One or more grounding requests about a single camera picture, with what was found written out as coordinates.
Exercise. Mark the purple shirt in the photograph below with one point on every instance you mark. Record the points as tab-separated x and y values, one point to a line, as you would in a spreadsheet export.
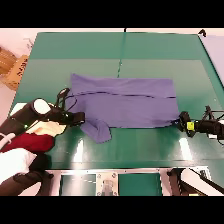
126	103

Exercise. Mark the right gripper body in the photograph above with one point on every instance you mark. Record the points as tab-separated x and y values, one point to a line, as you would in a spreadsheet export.
187	125

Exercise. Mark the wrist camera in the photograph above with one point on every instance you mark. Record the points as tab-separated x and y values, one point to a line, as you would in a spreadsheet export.
62	93
209	111

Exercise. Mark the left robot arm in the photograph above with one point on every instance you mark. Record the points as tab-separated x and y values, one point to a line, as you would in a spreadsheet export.
31	111

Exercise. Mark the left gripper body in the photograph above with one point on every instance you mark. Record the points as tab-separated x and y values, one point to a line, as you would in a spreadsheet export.
74	118

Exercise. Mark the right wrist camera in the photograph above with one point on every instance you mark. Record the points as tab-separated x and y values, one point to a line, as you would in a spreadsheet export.
209	111

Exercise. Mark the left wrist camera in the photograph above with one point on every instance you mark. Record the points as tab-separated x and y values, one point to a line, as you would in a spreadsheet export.
62	93

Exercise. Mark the red garment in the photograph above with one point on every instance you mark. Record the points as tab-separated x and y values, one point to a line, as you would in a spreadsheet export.
33	141

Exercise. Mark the silver frame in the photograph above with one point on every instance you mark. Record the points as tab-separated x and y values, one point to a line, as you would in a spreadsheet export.
106	181

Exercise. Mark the cream garment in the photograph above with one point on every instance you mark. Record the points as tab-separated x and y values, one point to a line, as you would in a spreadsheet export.
50	128

